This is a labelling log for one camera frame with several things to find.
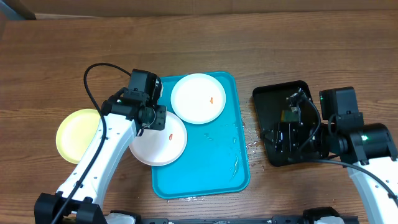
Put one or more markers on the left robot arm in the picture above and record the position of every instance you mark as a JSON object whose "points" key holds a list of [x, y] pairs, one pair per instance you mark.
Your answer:
{"points": [[79, 199]]}

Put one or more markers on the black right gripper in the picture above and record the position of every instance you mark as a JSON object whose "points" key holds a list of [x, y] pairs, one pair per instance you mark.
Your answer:
{"points": [[285, 134]]}

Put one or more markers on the yellow-green plate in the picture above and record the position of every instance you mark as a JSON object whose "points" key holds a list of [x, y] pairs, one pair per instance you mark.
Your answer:
{"points": [[75, 134]]}

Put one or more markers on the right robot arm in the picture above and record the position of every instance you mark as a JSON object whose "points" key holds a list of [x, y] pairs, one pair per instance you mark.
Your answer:
{"points": [[369, 154]]}

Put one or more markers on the teal plastic tray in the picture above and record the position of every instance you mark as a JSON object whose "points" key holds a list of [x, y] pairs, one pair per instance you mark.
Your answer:
{"points": [[215, 159]]}

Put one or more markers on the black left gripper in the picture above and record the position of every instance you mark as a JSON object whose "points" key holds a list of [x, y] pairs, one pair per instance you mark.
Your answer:
{"points": [[160, 123]]}

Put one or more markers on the white plate with red stain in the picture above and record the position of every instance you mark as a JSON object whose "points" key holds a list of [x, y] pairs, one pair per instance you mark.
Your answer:
{"points": [[159, 148]]}

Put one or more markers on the yellow-green sponge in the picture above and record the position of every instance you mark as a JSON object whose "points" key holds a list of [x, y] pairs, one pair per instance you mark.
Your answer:
{"points": [[288, 116]]}

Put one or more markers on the white plate far side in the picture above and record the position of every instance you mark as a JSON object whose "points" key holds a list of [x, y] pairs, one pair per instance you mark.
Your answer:
{"points": [[198, 98]]}

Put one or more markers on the black water tray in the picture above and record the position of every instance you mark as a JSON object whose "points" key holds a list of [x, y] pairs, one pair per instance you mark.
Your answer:
{"points": [[269, 101]]}

